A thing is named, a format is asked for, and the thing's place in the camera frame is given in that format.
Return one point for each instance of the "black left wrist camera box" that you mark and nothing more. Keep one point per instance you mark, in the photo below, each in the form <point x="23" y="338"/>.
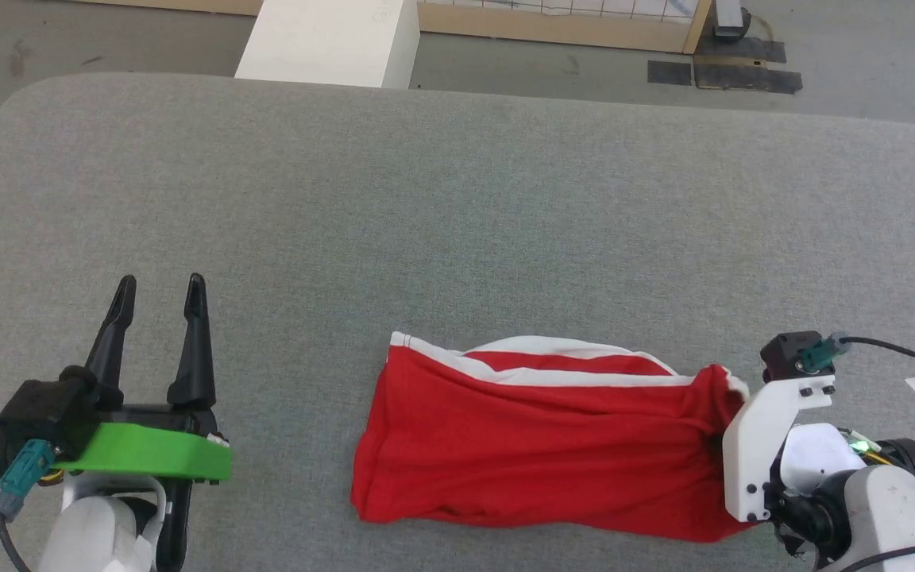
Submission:
<point x="28" y="409"/>

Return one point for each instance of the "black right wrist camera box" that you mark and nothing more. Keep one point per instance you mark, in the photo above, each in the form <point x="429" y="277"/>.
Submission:
<point x="787" y="353"/>

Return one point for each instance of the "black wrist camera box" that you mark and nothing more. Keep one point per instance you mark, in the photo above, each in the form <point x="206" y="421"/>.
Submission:
<point x="28" y="409"/>
<point x="787" y="353"/>

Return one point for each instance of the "red shorts white trim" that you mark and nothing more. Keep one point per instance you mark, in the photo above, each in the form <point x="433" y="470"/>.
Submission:
<point x="545" y="445"/>

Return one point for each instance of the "white rectangular box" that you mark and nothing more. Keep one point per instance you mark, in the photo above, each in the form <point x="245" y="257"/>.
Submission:
<point x="322" y="40"/>

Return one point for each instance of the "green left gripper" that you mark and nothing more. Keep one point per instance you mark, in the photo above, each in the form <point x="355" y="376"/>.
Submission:
<point x="148" y="453"/>

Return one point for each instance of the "small black floor patch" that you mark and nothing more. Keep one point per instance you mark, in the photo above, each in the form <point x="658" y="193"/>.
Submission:
<point x="669" y="72"/>

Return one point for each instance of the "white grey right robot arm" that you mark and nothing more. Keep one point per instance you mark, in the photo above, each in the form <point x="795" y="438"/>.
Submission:
<point x="886" y="516"/>

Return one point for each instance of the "dark floor base plate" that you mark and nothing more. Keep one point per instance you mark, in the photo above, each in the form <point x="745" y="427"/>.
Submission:
<point x="747" y="73"/>

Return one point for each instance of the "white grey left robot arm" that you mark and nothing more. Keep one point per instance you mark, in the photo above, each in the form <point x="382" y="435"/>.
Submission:
<point x="92" y="532"/>

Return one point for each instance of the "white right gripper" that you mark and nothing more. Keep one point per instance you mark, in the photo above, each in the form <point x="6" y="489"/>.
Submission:
<point x="755" y="453"/>

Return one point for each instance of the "grey metal stand post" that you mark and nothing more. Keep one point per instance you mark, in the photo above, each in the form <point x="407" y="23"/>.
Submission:
<point x="731" y="20"/>

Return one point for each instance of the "lemon print tiled partition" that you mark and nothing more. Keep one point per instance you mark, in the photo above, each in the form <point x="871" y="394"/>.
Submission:
<point x="553" y="28"/>

